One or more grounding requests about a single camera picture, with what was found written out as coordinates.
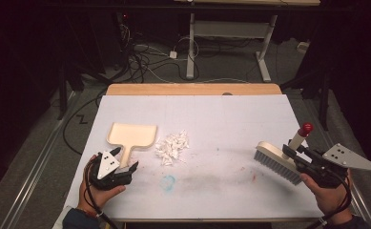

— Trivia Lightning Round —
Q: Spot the small white box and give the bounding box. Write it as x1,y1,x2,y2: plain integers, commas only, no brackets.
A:
297,41,311,54

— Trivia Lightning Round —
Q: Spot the wooden table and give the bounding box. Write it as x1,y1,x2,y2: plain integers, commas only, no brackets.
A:
60,82,328,223

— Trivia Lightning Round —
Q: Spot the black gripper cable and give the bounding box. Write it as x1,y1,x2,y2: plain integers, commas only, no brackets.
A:
83,156,120,229
306,170,354,229

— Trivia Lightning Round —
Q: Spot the black metal stand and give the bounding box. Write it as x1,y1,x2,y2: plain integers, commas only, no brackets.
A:
56,60,86,121
280,68,332,132

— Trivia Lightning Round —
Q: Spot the person's right hand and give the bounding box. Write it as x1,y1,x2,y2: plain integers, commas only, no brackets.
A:
299,168,353,221

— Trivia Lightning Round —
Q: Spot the tangle of floor cables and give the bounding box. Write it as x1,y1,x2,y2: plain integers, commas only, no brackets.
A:
114,23,203,84

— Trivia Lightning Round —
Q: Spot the cream brush with red-tipped handle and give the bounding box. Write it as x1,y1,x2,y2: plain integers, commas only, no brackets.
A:
253,122,315,186

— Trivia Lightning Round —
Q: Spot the white metal desk frame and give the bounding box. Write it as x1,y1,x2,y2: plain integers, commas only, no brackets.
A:
175,0,321,83

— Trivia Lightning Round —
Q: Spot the white table mat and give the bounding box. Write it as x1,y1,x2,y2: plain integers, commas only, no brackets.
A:
63,94,326,220

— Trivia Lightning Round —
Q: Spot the cream plastic dustpan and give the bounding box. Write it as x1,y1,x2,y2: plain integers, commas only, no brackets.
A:
106,122,158,170

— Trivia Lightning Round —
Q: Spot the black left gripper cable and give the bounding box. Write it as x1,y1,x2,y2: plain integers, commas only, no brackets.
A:
83,156,120,229

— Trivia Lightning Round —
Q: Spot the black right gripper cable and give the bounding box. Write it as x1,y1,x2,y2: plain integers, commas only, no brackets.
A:
306,170,354,229

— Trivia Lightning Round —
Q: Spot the person's left hand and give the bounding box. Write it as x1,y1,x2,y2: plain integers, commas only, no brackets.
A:
77,154,127,215

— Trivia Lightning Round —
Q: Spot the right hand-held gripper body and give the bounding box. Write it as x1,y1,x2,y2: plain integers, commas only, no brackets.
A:
296,142,371,189

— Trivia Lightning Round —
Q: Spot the pile of white paper scraps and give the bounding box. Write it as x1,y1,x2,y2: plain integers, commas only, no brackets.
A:
155,129,191,167

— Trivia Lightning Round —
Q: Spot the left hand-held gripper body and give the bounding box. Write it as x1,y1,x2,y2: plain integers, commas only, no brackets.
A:
89,151,134,191

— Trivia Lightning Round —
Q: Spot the black floor cable loop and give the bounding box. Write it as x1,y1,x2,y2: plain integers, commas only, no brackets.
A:
62,90,109,156

